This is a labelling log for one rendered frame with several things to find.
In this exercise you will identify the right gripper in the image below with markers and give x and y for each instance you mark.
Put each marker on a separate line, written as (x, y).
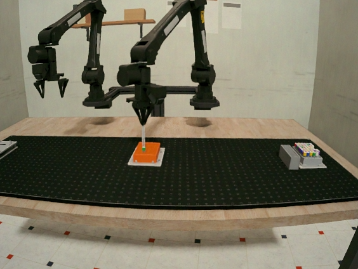
(61, 83)

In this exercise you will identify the orange tube rack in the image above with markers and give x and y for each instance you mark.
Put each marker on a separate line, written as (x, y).
(151, 152)

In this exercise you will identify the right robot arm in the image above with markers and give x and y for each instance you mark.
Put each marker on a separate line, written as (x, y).
(52, 35)

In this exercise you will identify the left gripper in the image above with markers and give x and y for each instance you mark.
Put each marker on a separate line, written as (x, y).
(141, 104)

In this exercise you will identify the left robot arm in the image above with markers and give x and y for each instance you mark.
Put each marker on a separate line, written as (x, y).
(143, 53)

